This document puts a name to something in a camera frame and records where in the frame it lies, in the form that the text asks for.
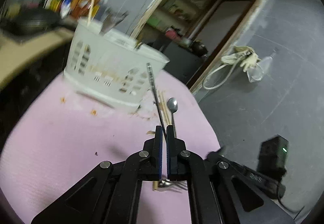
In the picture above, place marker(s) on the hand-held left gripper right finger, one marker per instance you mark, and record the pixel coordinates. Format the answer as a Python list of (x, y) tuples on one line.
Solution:
[(169, 154)]

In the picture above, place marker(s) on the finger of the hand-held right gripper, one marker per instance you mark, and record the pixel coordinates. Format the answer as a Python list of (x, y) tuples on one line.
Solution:
[(215, 155)]

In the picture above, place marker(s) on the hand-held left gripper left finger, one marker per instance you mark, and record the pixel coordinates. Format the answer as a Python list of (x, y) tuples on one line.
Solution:
[(159, 154)]

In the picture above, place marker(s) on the white plastic basket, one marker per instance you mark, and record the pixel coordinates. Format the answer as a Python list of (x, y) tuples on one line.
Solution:
[(106, 48)]

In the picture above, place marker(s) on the steel fork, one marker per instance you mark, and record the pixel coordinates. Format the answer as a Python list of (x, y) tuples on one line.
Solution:
[(174, 185)]

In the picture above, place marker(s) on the steel spoon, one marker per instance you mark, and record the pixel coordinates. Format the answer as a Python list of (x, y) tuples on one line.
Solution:
[(173, 105)]

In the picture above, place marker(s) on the clear plastic bag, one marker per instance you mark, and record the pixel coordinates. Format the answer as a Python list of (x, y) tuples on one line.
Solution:
[(260, 69)]

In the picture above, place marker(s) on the black cabinet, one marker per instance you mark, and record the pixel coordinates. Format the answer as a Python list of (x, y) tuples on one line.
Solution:
[(177, 62)]

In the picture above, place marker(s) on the cream rubber glove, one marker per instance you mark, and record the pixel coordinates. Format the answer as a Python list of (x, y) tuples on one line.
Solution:
[(231, 58), (249, 63)]

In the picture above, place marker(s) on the pink floral tablecloth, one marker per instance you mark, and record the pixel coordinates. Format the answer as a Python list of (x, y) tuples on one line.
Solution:
[(63, 138)]

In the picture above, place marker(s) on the dark cooking pot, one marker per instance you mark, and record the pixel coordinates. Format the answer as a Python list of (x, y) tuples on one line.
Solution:
[(199, 48)]

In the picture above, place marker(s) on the steel bowl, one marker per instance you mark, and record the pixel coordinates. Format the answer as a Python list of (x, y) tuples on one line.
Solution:
[(184, 41)]

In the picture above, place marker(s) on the red cloth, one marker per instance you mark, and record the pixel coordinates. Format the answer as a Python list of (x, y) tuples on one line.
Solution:
[(173, 33)]

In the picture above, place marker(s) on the green box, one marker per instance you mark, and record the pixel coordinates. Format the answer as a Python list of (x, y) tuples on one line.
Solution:
[(154, 22)]

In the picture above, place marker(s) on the wooden counter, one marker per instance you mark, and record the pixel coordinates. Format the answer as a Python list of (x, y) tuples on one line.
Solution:
[(22, 54)]

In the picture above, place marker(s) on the black wok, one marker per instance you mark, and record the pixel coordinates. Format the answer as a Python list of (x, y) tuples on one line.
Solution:
[(35, 21)]

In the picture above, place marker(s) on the wooden door frame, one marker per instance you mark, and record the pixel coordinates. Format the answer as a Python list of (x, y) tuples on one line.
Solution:
[(227, 45)]

